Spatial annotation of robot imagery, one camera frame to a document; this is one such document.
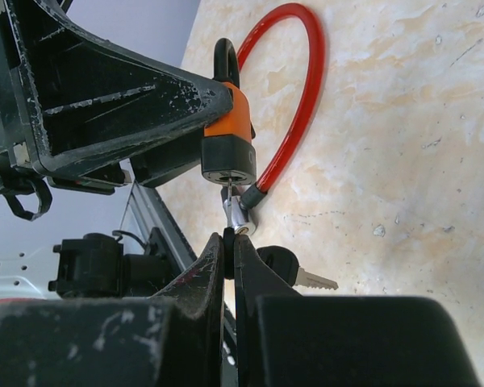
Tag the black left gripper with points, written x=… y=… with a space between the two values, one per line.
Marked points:
x=73 y=106

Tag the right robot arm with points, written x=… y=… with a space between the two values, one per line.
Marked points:
x=97 y=267

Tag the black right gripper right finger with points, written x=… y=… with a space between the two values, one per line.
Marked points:
x=287 y=339

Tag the black head key bunch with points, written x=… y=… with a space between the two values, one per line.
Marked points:
x=281 y=260

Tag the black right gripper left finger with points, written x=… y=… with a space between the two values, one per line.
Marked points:
x=174 y=338

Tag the orange black padlock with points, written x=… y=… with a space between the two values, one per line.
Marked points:
x=228 y=156

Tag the red cable lock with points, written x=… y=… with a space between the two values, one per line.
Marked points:
x=308 y=102

